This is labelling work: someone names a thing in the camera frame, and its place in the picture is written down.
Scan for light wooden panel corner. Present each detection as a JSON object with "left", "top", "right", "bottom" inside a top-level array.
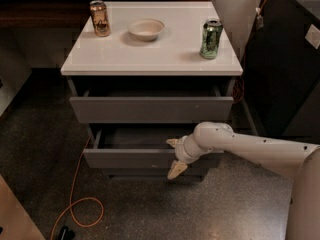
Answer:
[{"left": 0, "top": 176, "right": 45, "bottom": 240}]

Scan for black plug on floor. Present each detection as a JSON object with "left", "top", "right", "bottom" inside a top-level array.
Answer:
[{"left": 58, "top": 226, "right": 75, "bottom": 240}]

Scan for grey bottom drawer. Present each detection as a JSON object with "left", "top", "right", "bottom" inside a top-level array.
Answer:
[{"left": 102, "top": 168, "right": 209, "bottom": 178}]

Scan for white paper bowl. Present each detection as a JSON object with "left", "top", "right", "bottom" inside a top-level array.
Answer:
[{"left": 127, "top": 19, "right": 164, "bottom": 42}]

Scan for orange soda can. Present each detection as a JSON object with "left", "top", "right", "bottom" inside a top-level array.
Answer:
[{"left": 90, "top": 0, "right": 111, "bottom": 37}]

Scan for grey top drawer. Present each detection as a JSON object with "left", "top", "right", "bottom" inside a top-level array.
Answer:
[{"left": 70, "top": 94, "right": 233, "bottom": 124}]

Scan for dark cabinet on right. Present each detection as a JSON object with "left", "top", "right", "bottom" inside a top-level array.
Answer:
[{"left": 243, "top": 0, "right": 320, "bottom": 143}]

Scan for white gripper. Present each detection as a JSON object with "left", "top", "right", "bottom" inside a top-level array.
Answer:
[{"left": 166, "top": 135, "right": 204, "bottom": 180}]

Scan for white top grey cabinet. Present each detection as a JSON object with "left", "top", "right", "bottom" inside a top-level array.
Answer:
[{"left": 61, "top": 2, "right": 242, "bottom": 181}]

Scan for green soda can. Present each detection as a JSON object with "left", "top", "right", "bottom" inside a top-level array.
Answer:
[{"left": 200, "top": 18, "right": 223, "bottom": 59}]

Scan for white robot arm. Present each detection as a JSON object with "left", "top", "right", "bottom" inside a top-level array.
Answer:
[{"left": 167, "top": 122, "right": 320, "bottom": 240}]

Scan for grey drawer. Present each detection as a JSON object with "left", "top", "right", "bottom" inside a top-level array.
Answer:
[
  {"left": 70, "top": 94, "right": 233, "bottom": 124},
  {"left": 82, "top": 127, "right": 224, "bottom": 170},
  {"left": 102, "top": 168, "right": 209, "bottom": 178}
]

